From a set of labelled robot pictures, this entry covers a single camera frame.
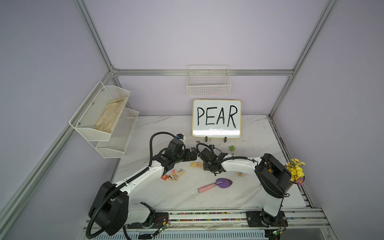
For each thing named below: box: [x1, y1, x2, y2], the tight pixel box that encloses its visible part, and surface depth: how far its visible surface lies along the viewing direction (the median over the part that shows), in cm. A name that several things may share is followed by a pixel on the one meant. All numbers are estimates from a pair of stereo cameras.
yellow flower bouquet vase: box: [284, 158, 306, 187], surface depth 66 cm
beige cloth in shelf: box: [94, 96, 128, 134], surface depth 81 cm
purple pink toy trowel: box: [198, 178, 233, 193], surface depth 86 cm
